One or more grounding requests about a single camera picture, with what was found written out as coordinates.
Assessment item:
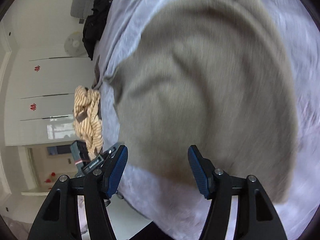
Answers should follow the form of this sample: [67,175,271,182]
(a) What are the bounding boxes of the round white fan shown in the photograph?
[64,31,85,57]

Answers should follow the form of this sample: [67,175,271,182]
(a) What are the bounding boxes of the khaki knit sweater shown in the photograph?
[114,0,299,204]

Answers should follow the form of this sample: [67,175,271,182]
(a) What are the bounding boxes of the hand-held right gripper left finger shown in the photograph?
[27,145,128,240]

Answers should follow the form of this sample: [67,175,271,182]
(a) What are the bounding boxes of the white wardrobe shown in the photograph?
[0,47,93,147]

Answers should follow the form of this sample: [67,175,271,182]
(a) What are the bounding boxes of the pile of black clothes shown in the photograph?
[82,0,114,60]

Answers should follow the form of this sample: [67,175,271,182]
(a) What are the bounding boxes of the bed with lavender sheet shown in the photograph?
[94,0,320,240]

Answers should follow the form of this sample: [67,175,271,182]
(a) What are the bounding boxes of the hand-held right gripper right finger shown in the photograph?
[188,145,287,240]

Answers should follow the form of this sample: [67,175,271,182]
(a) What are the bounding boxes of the beige striped garment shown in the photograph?
[72,85,104,155]

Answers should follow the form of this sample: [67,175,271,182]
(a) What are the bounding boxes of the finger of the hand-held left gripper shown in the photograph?
[102,142,123,164]

